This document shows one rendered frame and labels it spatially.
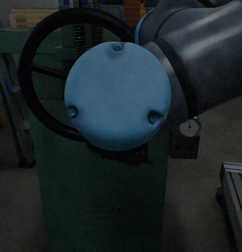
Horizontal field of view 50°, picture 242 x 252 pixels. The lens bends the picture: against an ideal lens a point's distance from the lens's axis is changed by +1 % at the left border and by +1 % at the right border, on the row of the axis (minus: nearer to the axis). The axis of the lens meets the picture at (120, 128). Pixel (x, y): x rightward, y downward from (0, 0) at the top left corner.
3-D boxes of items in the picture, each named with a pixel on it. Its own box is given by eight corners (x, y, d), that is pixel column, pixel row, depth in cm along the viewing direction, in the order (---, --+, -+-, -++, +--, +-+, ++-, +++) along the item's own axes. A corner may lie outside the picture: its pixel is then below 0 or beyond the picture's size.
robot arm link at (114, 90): (205, 113, 16) (84, 172, 16) (176, 129, 27) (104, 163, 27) (150, 8, 17) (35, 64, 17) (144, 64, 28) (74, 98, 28)
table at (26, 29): (-32, 59, 63) (-38, 33, 60) (20, 44, 91) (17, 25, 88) (222, 62, 60) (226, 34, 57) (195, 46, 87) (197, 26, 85)
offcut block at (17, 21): (21, 27, 81) (19, 14, 80) (27, 27, 80) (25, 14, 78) (11, 27, 78) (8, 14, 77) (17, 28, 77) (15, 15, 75)
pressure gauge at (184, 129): (176, 142, 72) (179, 116, 69) (174, 137, 76) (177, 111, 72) (199, 143, 72) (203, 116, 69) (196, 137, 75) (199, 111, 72)
